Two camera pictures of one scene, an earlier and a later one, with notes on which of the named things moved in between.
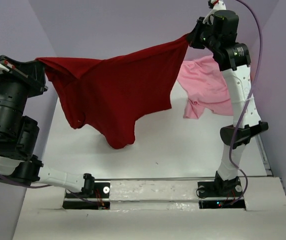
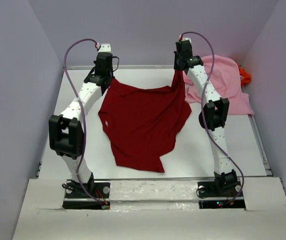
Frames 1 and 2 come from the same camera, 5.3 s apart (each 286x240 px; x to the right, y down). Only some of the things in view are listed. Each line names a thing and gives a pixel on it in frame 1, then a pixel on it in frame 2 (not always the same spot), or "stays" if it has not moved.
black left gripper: (33, 74) -> (111, 71)
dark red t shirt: (113, 93) -> (143, 125)
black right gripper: (194, 36) -> (176, 66)
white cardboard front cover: (158, 210) stays
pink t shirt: (205, 87) stays
